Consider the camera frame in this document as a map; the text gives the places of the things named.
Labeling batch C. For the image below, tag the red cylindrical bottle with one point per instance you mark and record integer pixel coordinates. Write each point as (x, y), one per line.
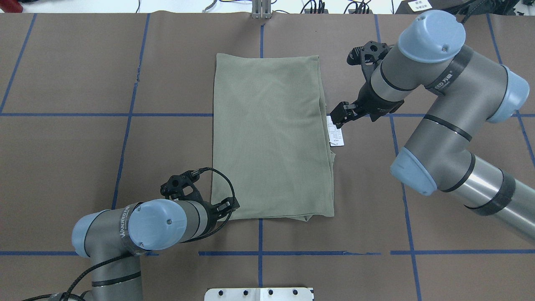
(11, 6)

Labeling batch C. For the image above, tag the aluminium camera post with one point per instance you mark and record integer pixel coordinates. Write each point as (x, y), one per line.
(261, 9)

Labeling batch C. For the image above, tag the white paper hang tag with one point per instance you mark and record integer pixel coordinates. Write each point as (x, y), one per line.
(335, 134)

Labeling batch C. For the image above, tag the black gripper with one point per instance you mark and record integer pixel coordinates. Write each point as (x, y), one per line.
(212, 213)
(373, 100)

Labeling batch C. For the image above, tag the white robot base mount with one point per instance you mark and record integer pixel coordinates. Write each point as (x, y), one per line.
(260, 294)

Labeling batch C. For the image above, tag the green long-sleeve shirt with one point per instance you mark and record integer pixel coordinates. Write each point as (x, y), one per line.
(270, 136)

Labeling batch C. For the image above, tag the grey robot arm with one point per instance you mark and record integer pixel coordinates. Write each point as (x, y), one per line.
(470, 89)
(114, 241)

